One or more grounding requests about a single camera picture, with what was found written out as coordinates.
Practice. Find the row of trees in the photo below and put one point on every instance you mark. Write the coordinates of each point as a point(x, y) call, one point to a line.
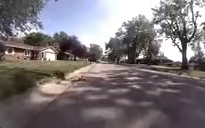
point(68, 45)

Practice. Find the tall tree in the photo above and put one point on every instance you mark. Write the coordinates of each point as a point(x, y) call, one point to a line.
point(184, 50)

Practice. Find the pale concrete gutter strip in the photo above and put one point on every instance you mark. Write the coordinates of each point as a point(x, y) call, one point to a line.
point(53, 88)

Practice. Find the brick house with white garage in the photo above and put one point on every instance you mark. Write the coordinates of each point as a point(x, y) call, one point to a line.
point(26, 51)

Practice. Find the grey asphalt road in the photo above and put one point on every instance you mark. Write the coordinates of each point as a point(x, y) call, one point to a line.
point(130, 96)

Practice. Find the pale concrete kerb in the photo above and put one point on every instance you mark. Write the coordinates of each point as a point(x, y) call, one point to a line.
point(163, 72)

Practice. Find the group of trees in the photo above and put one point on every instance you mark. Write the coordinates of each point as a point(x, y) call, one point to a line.
point(136, 36)

